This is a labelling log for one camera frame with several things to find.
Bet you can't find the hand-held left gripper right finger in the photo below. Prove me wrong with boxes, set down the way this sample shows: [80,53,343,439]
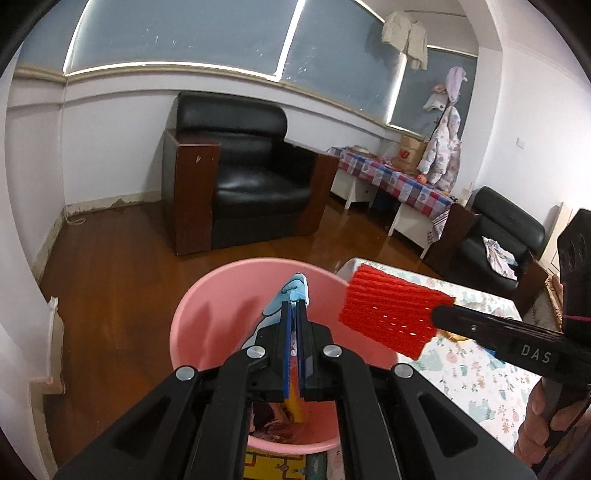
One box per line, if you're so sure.
[298,300,539,480]

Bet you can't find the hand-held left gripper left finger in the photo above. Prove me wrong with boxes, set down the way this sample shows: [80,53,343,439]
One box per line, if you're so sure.
[53,302,297,480]

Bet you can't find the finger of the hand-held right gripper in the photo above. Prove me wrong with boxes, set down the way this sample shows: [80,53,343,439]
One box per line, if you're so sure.
[431,302,571,384]

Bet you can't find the light blue cloth item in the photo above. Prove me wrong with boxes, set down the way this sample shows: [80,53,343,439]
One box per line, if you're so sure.
[241,272,310,354]

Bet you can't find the pink plastic bucket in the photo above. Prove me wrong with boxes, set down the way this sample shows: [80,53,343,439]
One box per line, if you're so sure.
[168,258,402,457]

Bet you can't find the red foam net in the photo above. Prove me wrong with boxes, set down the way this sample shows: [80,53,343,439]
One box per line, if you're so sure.
[338,264,455,361]

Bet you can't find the person's right hand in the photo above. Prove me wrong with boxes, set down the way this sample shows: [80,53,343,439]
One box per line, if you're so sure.
[513,382,591,478]

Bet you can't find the white patterned garment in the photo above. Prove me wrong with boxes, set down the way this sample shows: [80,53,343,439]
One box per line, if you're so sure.
[482,236,519,280]

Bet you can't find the black leather armchair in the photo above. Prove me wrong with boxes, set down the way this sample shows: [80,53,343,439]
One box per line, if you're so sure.
[161,91,340,257]
[422,186,550,315]

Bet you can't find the yellow puzzle floor mat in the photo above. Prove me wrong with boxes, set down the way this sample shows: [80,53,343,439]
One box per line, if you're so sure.
[242,450,328,480]

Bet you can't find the white cabinet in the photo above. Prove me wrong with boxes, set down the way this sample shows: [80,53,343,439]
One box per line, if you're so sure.
[388,200,439,259]
[330,168,377,210]

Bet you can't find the checkered table cover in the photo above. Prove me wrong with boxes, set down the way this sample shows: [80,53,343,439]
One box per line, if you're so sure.
[327,147,455,243]

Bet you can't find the white patterned puffer jacket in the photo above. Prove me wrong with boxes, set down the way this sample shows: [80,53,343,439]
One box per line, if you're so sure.
[418,106,462,192]

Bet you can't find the brown paper bag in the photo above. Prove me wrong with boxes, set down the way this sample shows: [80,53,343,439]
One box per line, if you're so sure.
[392,135,428,174]

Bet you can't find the purple hanging garment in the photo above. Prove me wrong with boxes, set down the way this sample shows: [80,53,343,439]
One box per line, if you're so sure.
[434,67,468,103]

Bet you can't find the grey roller blind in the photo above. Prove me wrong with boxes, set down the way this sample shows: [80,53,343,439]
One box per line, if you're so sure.
[281,0,402,125]
[392,44,478,139]
[65,0,303,75]

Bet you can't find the beige hanging garment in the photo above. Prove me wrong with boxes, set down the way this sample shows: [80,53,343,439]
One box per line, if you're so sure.
[381,11,429,71]

